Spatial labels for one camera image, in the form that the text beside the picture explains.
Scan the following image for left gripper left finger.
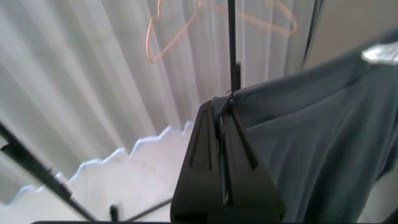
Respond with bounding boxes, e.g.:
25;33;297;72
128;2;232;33
170;100;224;223

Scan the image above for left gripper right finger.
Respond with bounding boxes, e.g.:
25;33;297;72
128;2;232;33
222;105;287;223

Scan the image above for dark grey sleeveless top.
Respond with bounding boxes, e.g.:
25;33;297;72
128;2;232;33
212;26;398;224

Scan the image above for black clothes rack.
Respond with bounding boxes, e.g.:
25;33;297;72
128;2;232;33
0;0;242;223

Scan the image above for white curtain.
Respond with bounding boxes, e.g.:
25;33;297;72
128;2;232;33
0;0;324;206

